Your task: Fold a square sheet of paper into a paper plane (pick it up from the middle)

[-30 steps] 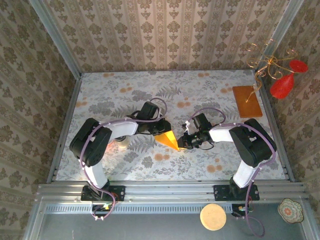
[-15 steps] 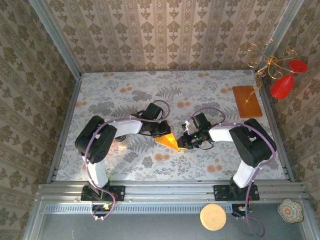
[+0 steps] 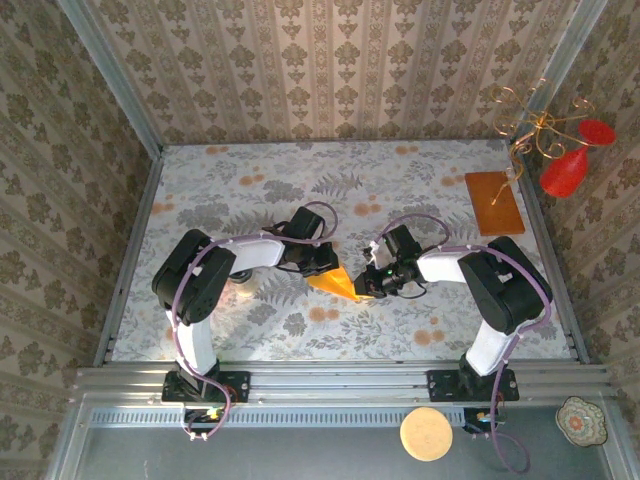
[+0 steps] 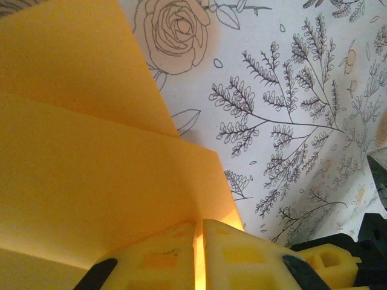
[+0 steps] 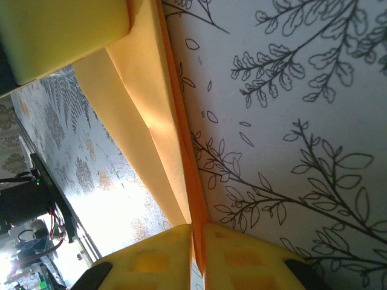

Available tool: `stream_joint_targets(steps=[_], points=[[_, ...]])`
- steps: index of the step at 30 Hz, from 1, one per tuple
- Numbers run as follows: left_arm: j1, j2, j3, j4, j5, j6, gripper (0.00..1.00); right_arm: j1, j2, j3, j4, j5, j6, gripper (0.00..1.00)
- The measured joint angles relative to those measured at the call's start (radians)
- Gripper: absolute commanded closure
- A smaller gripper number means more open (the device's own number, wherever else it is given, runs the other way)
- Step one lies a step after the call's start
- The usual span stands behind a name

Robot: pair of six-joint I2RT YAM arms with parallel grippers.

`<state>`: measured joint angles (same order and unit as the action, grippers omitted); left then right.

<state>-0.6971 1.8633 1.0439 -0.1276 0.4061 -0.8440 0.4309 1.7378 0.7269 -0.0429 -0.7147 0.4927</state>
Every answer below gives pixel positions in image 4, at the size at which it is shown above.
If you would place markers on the orange square paper sheet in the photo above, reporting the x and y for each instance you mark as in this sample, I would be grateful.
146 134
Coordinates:
90 151

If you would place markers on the floral patterned table cover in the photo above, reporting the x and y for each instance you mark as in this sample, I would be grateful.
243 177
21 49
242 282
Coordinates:
272 75

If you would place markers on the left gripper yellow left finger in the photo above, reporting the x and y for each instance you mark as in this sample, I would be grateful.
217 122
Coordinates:
181 266

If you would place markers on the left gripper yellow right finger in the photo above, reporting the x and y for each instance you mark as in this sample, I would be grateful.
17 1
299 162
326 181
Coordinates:
211 272

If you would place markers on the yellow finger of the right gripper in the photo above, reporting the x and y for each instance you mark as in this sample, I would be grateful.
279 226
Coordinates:
350 272

